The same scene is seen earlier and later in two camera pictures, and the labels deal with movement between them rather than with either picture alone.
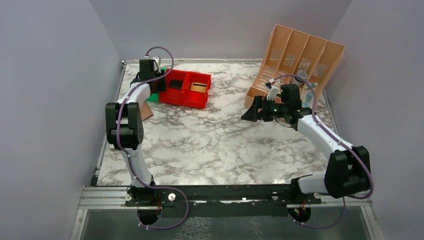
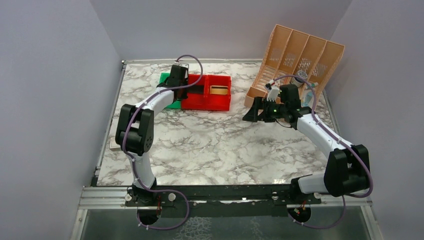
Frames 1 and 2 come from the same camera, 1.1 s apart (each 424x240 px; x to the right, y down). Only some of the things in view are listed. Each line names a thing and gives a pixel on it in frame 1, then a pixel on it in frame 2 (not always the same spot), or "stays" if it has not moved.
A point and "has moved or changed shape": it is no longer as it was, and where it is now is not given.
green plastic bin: [155, 97] has moved or changed shape
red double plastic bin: [186, 88] has moved or changed shape
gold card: [198, 87] → [219, 90]
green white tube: [313, 85] stays
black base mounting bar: [217, 201] stays
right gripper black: [252, 113] stays
